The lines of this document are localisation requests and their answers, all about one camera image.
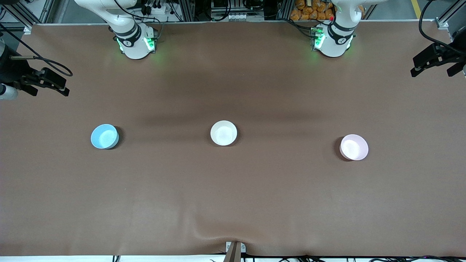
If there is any blue bowl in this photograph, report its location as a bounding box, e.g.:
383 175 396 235
90 124 119 150

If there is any pink bowl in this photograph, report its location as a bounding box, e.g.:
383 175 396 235
339 134 369 161

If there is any white bowl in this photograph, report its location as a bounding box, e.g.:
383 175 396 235
210 120 238 146

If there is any white power strip with plugs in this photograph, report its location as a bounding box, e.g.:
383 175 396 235
140 2 173 17

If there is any orange items crate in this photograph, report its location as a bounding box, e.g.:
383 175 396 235
290 0 365 21

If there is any long white socket strip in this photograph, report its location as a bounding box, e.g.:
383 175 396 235
211 13 265 21

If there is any brown table mat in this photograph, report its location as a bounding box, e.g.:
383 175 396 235
0 21 466 257

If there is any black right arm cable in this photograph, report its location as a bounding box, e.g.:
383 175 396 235
0 23 73 78

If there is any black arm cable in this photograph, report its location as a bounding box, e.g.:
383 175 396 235
0 23 73 78
418 0 460 51

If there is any aluminium frame corner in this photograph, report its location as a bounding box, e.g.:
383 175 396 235
0 0 55 35
435 0 466 40

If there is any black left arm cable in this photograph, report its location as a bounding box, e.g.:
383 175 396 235
418 0 460 51

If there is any black base cable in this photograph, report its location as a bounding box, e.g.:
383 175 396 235
113 0 164 25
282 17 314 39

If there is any aluminium frame post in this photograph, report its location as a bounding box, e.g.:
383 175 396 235
276 0 293 20
177 0 196 21

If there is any small metal bracket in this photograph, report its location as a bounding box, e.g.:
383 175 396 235
225 241 246 253

